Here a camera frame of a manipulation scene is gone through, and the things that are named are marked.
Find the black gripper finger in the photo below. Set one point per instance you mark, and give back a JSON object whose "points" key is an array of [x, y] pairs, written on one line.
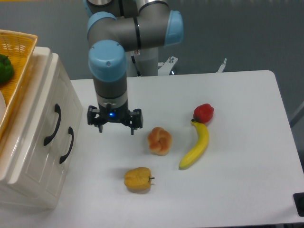
{"points": [[94, 118], [133, 119]]}

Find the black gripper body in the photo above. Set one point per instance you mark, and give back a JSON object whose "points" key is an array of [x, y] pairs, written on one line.
{"points": [[108, 114]]}

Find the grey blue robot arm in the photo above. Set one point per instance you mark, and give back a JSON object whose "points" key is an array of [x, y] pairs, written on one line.
{"points": [[114, 28]]}

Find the white drawer cabinet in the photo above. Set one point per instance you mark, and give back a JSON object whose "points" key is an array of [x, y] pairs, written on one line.
{"points": [[13, 138]]}

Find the knotted toy bread roll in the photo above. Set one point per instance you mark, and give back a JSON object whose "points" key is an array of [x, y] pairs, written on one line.
{"points": [[159, 141]]}

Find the yellow toy bell pepper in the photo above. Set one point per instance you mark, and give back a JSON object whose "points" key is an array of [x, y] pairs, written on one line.
{"points": [[138, 179]]}

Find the red toy pepper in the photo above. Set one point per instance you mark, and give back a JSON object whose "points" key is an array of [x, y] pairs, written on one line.
{"points": [[203, 113]]}

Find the yellow toy banana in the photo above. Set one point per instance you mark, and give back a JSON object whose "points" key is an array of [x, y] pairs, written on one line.
{"points": [[198, 149]]}

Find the green toy pepper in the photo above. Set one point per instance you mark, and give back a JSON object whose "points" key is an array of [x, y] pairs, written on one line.
{"points": [[6, 69]]}

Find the yellow woven basket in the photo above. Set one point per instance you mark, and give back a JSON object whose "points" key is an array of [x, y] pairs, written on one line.
{"points": [[18, 47]]}

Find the black corner device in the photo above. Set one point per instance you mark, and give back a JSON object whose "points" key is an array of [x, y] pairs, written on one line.
{"points": [[299, 203]]}

